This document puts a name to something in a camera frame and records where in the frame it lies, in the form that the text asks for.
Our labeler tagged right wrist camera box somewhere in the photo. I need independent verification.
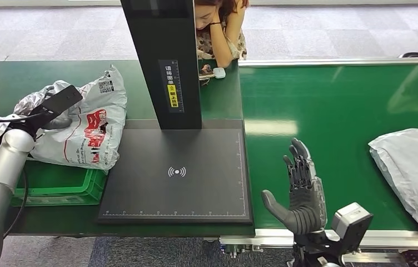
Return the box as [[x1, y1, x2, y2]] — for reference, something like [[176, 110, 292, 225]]
[[331, 201, 375, 255]]

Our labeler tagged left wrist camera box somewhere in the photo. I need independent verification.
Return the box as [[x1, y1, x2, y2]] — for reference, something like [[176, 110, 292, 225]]
[[8, 85, 84, 140]]

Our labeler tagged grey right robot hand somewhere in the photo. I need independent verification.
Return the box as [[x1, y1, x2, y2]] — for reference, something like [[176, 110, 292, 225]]
[[261, 137, 329, 236]]

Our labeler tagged person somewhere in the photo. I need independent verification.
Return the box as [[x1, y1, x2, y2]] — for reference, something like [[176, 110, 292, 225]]
[[194, 0, 250, 72]]

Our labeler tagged green plastic crate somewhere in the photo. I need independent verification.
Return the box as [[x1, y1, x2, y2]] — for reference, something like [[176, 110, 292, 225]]
[[9, 160, 109, 207]]

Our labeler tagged white package with red print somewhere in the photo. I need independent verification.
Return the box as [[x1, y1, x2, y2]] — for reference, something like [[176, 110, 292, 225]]
[[13, 65, 128, 171]]

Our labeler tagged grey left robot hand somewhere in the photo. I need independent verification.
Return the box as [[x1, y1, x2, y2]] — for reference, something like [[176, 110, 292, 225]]
[[0, 86, 74, 146]]

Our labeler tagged black yellow column label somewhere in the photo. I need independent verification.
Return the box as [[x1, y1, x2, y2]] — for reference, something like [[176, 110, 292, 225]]
[[157, 60, 185, 114]]

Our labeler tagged white package with black print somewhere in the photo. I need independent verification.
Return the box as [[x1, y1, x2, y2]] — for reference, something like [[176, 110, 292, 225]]
[[367, 127, 418, 239]]

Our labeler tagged green conveyor belt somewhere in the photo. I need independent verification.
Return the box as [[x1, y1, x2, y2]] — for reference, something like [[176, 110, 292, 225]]
[[238, 64, 418, 233]]

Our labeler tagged black scanner column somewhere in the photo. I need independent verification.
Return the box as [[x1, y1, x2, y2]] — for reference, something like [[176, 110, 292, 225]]
[[120, 0, 203, 130]]

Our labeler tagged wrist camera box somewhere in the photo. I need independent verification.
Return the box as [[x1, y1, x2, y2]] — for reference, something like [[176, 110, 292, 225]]
[[331, 201, 375, 255], [8, 85, 84, 140]]

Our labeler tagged black scanner base platform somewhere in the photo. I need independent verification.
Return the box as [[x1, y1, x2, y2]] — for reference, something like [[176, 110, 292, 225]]
[[96, 118, 253, 226]]

